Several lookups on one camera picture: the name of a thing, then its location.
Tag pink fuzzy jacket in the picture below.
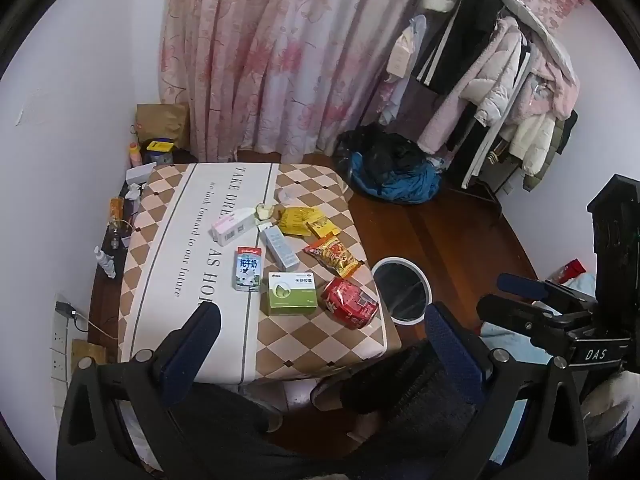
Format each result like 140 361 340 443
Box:
520 45 581 121

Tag long white tube box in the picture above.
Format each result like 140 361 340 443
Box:
258 224 300 271

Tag grey hooded garment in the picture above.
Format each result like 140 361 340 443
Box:
500 0 578 86

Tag white puffer jacket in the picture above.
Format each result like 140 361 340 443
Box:
475 25 531 126

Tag black charger with cable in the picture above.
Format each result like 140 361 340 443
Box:
55 301 121 338

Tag brown cardboard box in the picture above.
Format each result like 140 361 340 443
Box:
70 338 108 368

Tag light blue bedsheet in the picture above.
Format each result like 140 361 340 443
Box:
480 322 556 366

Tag pink floral curtain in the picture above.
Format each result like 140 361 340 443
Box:
159 0 436 163

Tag olive coat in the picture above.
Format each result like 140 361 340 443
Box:
522 115 579 191

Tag light blue shirt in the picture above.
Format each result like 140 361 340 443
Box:
385 15 429 126

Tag brown paper bag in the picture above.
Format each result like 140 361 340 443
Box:
135 102 192 153

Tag small white box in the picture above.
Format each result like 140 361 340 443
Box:
125 162 158 186

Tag white round trash bin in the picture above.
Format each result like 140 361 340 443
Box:
371 256 433 326

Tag green and white box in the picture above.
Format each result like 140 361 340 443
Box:
261 271 318 317

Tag black white-striped jacket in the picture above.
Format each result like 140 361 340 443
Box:
415 0 506 96

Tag cream jacket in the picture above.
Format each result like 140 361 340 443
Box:
507 110 558 176

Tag white power strip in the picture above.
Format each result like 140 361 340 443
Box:
50 292 76 386

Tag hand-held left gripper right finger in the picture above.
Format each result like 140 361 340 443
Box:
424 301 590 480

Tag person's dark trousers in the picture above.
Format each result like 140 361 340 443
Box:
160 340 493 480

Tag small yellow packet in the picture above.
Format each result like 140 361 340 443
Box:
306 215 341 240

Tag pink and white box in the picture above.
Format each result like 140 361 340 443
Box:
209 207 258 247

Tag yellow and black box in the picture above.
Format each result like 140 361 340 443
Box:
146 140 175 165

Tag red yellow snack bag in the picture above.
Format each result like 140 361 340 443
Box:
302 235 362 280

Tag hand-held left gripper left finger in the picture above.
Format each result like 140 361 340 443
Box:
56 301 223 480

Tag grey slipper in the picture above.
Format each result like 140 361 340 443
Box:
310 372 353 411

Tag red blanket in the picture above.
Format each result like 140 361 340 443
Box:
547 258 587 286

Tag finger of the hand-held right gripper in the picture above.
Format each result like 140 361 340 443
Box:
497 272 597 314
476 293 577 351

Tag white spray bottle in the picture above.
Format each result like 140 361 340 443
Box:
94 246 117 279

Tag blue cloth pile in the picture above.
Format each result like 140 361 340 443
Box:
350 152 443 206

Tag checkered printed tablecloth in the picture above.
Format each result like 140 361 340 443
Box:
117 162 403 388

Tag large yellow packet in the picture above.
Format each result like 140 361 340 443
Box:
277 206 321 237

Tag blue white milk carton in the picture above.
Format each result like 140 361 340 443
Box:
232 246 264 291

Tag blue and black clothes pile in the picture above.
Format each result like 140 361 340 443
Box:
335 125 431 186

